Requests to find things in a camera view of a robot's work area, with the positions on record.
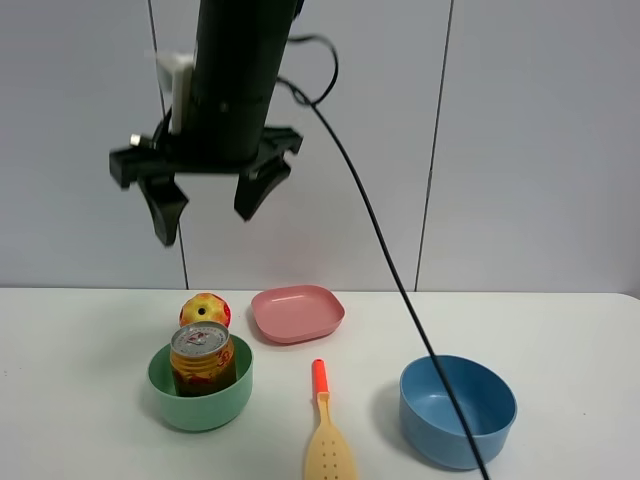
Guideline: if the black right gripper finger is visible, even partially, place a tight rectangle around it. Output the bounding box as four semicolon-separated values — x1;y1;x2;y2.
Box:
138;177;189;246

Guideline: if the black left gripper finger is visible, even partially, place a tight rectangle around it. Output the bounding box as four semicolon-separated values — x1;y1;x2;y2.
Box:
234;156;291;221

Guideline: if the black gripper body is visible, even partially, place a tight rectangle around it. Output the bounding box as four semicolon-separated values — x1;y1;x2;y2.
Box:
109;127;303;189

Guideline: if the gold energy drink can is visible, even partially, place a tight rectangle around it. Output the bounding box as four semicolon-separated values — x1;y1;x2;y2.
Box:
170;321;237;397

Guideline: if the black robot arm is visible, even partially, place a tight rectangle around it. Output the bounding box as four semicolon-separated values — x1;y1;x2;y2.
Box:
109;1;303;246

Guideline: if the red yellow toy apple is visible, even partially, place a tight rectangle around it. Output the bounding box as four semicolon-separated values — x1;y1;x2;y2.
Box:
179;292;231;327

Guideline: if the pink square plastic plate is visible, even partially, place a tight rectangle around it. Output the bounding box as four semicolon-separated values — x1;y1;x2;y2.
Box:
251;285;345;345

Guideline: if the green plastic bowl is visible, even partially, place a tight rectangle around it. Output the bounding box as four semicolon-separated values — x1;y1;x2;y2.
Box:
141;335;254;433

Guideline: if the blue plastic bowl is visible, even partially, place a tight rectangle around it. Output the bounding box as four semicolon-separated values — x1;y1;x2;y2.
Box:
399;355;517;471

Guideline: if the black cable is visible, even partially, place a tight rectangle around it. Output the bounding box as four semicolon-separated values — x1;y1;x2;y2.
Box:
276;33;494;480

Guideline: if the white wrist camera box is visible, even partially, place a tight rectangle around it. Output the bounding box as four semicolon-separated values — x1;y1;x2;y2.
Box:
147;51;194;135

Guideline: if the yellow slotted spatula orange handle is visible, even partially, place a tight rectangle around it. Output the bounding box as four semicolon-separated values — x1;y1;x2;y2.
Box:
303;359;358;480

